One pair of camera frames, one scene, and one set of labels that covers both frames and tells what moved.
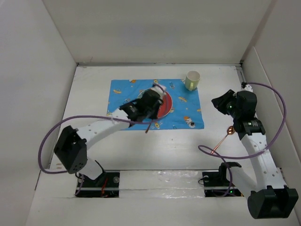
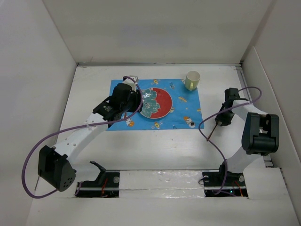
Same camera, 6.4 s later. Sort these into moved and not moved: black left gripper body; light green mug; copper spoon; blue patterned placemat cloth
Moved: copper spoon; black left gripper body
Not moved: blue patterned placemat cloth; light green mug
